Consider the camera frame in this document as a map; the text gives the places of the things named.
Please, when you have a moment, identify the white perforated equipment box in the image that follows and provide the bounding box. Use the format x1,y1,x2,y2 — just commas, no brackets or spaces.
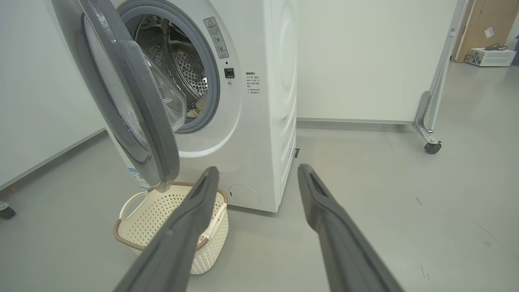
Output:
465,45,517,67

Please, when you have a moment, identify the cream perforated laundry basket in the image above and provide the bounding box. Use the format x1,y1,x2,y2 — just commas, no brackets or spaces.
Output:
113,182,229,275

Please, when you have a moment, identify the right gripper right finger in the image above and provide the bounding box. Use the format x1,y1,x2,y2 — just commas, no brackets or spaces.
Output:
298,163,406,292

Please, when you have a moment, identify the light wooden door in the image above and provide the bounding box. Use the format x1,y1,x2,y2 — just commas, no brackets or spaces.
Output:
452,0,519,63

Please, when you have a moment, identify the small grey caster wheel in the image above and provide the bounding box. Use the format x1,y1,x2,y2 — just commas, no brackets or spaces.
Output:
0,201,17,221

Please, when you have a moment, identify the metal bracket with caster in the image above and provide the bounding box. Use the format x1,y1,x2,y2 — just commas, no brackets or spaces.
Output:
412,90,442,155

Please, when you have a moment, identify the blue energy label sticker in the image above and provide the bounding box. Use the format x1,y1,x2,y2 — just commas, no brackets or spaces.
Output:
129,167,151,191

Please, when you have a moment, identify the white front-load washing machine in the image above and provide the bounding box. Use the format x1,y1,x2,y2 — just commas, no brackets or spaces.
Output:
45,0,298,213

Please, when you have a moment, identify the round glass washing machine door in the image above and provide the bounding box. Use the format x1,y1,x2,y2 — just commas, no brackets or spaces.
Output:
51,0,180,193

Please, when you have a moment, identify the grey warning sticker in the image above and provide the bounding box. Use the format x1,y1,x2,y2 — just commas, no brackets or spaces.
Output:
203,17,229,60

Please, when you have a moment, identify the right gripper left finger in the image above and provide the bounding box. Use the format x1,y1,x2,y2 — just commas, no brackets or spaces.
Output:
114,166,220,292

